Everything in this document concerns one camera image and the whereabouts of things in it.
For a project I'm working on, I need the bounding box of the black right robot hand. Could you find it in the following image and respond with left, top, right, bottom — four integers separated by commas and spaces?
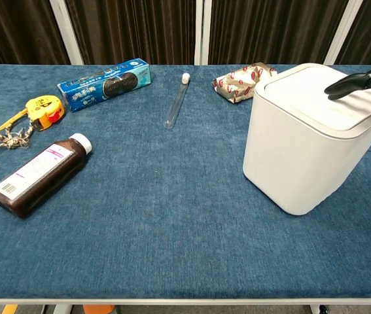
323, 64, 371, 100

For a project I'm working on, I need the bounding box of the white plastic trash bin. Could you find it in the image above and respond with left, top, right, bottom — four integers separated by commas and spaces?
242, 63, 371, 217

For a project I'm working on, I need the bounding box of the crumpled gold red wrapper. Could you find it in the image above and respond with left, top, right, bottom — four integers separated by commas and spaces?
211, 62, 278, 104

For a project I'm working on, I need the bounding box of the clear test tube white cap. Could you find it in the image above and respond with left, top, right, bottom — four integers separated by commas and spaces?
164, 73, 190, 130

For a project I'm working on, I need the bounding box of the blue velvet table cloth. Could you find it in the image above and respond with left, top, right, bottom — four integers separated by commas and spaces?
0, 63, 371, 300

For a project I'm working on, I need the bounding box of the dark brown curtain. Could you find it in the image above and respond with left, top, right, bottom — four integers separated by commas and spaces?
0, 0, 371, 70

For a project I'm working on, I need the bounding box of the blue Oreo cookie box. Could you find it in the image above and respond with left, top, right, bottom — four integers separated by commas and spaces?
56, 58, 152, 113

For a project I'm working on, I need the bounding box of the yellow tape measure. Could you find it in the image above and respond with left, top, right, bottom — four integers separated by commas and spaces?
0, 96, 65, 135

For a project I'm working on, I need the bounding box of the brown bottle with white cap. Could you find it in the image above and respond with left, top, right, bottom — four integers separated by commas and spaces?
0, 133, 94, 219

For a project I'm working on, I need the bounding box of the orange object under table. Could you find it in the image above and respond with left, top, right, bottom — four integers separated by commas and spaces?
83, 304, 115, 314

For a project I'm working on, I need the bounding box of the white metal frame post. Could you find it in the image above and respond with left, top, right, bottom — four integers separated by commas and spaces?
323, 0, 364, 65
49, 0, 84, 65
194, 0, 213, 65

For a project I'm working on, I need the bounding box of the frayed twine rope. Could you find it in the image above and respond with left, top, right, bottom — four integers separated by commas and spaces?
0, 122, 36, 150

